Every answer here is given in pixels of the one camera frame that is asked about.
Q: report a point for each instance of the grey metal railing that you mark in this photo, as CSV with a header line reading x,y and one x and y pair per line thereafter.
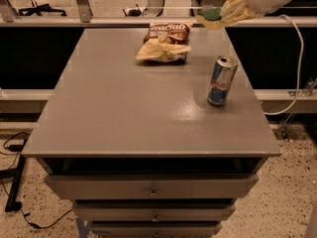
x,y
10,17

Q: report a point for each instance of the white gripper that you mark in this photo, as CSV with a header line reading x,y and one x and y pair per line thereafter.
x,y
234,11

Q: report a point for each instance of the black metal stand leg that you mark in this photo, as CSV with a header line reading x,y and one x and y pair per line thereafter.
x,y
16,174

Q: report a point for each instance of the bottom grey drawer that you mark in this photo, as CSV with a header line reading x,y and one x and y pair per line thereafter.
x,y
156,229

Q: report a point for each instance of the grey drawer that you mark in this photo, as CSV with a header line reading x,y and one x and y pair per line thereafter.
x,y
156,229
154,211
166,186

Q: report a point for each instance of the brown chip bag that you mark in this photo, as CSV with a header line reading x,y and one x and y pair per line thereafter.
x,y
166,42

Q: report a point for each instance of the blue silver energy drink can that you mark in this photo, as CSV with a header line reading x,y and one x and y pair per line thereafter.
x,y
221,80

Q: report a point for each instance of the middle grey drawer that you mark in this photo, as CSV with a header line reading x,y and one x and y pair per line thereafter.
x,y
154,211

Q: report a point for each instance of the white power strip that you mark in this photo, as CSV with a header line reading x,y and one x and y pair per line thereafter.
x,y
136,11

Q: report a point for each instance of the black office chair base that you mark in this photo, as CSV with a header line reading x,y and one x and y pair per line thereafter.
x,y
39,9

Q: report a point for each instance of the top grey drawer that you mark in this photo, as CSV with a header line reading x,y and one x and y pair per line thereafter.
x,y
166,186

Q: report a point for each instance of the green and yellow sponge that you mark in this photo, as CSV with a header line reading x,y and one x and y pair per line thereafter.
x,y
211,19

